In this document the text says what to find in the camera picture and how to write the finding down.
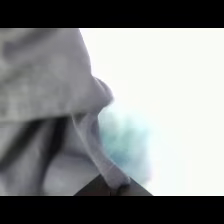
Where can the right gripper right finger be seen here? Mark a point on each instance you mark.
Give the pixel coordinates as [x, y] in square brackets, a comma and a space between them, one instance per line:
[135, 190]

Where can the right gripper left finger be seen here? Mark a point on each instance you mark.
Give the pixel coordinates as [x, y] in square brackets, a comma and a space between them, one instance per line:
[95, 189]

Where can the blue-grey T-shirt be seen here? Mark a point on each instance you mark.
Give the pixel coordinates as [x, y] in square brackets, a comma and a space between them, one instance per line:
[43, 86]

